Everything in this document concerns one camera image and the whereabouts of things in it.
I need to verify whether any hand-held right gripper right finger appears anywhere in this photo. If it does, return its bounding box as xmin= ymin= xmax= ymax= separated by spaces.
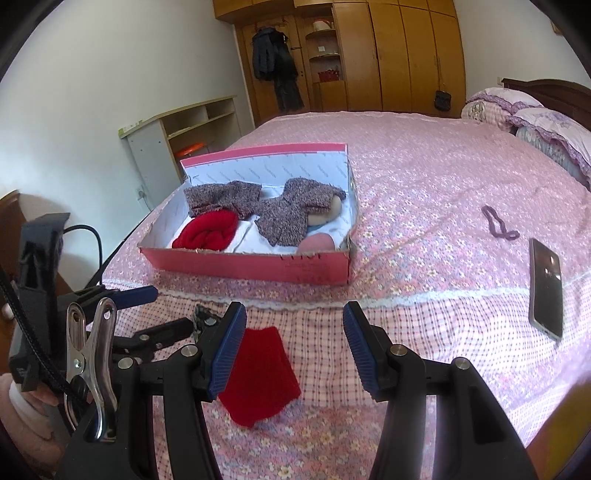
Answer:
xmin=342 ymin=301 xmax=541 ymax=480

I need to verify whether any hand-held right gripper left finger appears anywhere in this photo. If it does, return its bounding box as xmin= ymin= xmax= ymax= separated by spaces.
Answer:
xmin=55 ymin=301 xmax=247 ymax=480

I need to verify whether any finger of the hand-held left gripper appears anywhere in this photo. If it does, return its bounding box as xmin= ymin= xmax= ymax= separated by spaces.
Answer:
xmin=69 ymin=285 xmax=158 ymax=309
xmin=111 ymin=318 xmax=195 ymax=366

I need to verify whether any black white patterned cloth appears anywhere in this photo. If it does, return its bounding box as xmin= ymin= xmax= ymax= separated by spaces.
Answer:
xmin=193 ymin=304 xmax=222 ymax=329

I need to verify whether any pink cardboard box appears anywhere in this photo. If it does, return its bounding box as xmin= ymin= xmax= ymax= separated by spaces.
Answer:
xmin=139 ymin=143 xmax=358 ymax=286

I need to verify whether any red fluffy knit cloth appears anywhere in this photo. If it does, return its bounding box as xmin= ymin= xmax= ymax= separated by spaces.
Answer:
xmin=172 ymin=210 xmax=240 ymax=252

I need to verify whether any white knit cloth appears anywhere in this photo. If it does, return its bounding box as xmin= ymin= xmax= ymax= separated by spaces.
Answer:
xmin=225 ymin=220 xmax=301 ymax=254

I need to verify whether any pink soft cloth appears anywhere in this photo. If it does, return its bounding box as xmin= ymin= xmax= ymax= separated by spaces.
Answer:
xmin=297 ymin=233 xmax=338 ymax=254

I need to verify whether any small purple-grey knit cloth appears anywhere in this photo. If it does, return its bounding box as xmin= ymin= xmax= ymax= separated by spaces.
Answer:
xmin=184 ymin=180 xmax=263 ymax=220

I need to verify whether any beige soft sock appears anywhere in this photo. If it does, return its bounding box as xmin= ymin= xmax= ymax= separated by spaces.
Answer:
xmin=308 ymin=196 xmax=345 ymax=227

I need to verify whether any large purple-grey knit cloth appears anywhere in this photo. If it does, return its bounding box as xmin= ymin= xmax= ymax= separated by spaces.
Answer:
xmin=253 ymin=178 xmax=347 ymax=247

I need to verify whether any person's left forearm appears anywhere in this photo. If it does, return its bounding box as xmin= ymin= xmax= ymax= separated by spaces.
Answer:
xmin=0 ymin=369 xmax=65 ymax=468

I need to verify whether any person's left hand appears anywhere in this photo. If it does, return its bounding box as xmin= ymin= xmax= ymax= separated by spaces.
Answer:
xmin=21 ymin=383 xmax=63 ymax=409

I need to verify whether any brown wooden furniture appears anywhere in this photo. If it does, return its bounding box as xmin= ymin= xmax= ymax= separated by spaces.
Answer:
xmin=0 ymin=189 xmax=24 ymax=278

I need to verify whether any metal spring clip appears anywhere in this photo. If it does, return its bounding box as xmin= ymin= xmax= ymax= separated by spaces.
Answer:
xmin=66 ymin=298 xmax=118 ymax=437

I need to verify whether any white desk with shelves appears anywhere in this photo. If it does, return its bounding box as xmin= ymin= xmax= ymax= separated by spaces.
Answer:
xmin=117 ymin=95 xmax=241 ymax=200

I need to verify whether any bed with pink floral sheet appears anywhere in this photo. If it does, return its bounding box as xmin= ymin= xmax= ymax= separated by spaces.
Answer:
xmin=99 ymin=111 xmax=591 ymax=480

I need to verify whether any black smartphone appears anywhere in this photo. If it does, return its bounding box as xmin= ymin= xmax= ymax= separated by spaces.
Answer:
xmin=529 ymin=237 xmax=565 ymax=342

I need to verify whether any black jacket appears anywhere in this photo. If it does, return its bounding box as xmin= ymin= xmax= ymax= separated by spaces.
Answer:
xmin=250 ymin=27 xmax=305 ymax=112

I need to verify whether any floral pillow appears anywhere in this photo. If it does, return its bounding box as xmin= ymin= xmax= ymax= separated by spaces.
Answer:
xmin=462 ymin=89 xmax=541 ymax=125

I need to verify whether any purple frilled pillow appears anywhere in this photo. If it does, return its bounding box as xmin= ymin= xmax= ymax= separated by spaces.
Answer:
xmin=505 ymin=108 xmax=591 ymax=190

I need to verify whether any wooden wardrobe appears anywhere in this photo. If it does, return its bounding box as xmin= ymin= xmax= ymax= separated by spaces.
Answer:
xmin=212 ymin=0 xmax=467 ymax=127

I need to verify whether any dark wooden headboard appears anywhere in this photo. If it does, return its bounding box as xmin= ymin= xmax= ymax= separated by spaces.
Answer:
xmin=501 ymin=78 xmax=591 ymax=121

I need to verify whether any black braided cable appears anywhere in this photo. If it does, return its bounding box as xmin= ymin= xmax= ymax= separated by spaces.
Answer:
xmin=0 ymin=265 xmax=88 ymax=407

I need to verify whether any thin black cable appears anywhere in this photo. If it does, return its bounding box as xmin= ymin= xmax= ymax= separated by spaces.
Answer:
xmin=64 ymin=224 xmax=105 ymax=289

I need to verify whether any purple hair tie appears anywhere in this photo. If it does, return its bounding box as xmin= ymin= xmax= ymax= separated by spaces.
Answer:
xmin=481 ymin=204 xmax=521 ymax=241

